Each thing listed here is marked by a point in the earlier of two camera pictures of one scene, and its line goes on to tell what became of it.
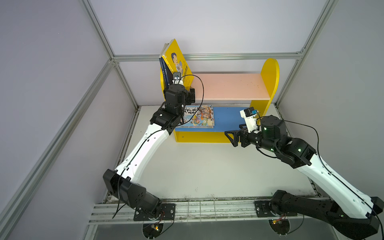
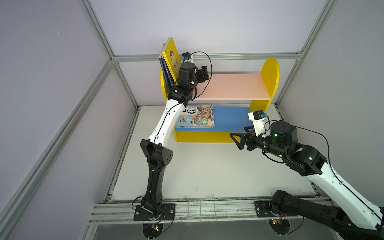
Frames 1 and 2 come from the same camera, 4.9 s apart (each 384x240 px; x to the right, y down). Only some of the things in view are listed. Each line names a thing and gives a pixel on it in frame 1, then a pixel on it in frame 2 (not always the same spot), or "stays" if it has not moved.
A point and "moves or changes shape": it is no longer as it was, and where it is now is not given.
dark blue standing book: (167, 76) stays
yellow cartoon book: (171, 54) moves or changes shape
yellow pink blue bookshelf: (230, 95) stays
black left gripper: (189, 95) to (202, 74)
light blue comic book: (203, 118) stays
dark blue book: (167, 74) stays
